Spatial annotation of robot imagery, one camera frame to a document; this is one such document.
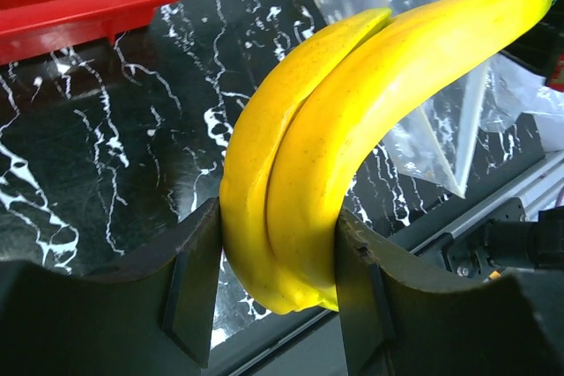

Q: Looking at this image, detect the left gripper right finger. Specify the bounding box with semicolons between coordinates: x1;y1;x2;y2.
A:
335;210;563;375

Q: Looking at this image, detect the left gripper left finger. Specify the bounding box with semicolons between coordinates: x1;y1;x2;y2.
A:
1;198;221;375

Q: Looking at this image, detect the polka dot zip bag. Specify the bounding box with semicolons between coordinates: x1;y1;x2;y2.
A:
299;0;564;200

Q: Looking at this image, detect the yellow toy banana bunch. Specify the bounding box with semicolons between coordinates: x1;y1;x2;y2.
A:
219;0;553;314

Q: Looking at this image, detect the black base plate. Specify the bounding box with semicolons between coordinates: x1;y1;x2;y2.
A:
205;152;563;375

